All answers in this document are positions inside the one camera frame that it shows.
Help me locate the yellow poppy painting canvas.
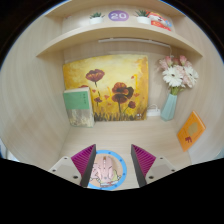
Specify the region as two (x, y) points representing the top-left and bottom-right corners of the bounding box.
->
(62, 54), (150, 123)

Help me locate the orange book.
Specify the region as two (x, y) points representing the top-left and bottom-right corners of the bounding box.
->
(176, 110), (207, 153)

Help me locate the wooden shelf with ornaments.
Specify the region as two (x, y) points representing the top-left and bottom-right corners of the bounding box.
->
(35, 0), (204, 60)

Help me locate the teal faceted vase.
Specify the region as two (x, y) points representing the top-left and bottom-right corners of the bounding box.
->
(160, 93), (179, 122)

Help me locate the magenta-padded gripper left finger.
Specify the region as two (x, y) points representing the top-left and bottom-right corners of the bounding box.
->
(49, 143), (97, 188)

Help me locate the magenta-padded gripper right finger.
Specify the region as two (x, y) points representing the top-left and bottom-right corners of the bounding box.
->
(130, 143), (178, 188)

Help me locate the green and white book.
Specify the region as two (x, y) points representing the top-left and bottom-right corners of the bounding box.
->
(62, 86), (96, 128)

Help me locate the pink and white flower bouquet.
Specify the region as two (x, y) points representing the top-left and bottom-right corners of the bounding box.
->
(157, 54), (200, 97)

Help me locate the pink computer mouse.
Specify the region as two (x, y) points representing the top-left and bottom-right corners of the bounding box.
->
(94, 155), (118, 188)

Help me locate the white light bar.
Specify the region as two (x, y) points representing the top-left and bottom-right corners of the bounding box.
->
(97, 37), (172, 49)

